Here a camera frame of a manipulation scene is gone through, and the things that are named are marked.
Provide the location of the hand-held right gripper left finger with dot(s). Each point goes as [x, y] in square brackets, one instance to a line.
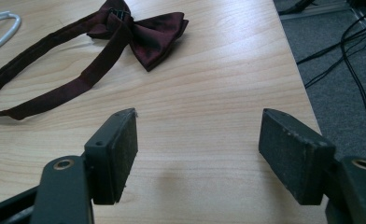
[115, 155]

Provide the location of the dark bar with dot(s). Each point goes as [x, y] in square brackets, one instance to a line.
[296, 6]

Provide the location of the white plastic hanger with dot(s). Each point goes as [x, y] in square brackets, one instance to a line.
[16, 26]

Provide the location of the dark red bow tie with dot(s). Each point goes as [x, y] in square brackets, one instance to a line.
[153, 34]

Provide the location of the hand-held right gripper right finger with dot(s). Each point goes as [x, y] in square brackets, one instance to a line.
[291, 155]

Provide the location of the grey metal floor rail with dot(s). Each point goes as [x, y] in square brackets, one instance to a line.
[315, 13]

